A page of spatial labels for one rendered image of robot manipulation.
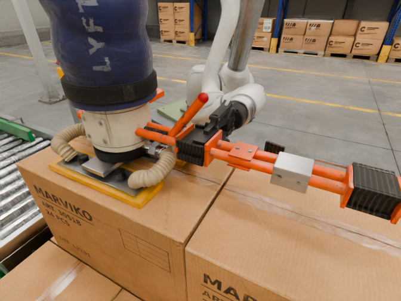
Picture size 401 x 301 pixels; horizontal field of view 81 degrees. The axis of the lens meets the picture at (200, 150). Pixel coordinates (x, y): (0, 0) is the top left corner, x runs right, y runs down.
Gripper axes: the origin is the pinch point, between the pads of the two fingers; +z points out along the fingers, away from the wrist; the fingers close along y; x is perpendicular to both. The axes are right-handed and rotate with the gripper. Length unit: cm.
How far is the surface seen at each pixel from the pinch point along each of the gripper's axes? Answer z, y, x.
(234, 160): 3.3, -0.2, -8.6
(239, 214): 4.7, 13.2, -11.7
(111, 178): 11.4, 10.5, 21.4
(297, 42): -711, 67, 76
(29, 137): -24, 48, 142
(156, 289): 17.5, 40.8, 6.0
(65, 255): 19, 53, 49
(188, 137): 1.6, -1.8, 3.6
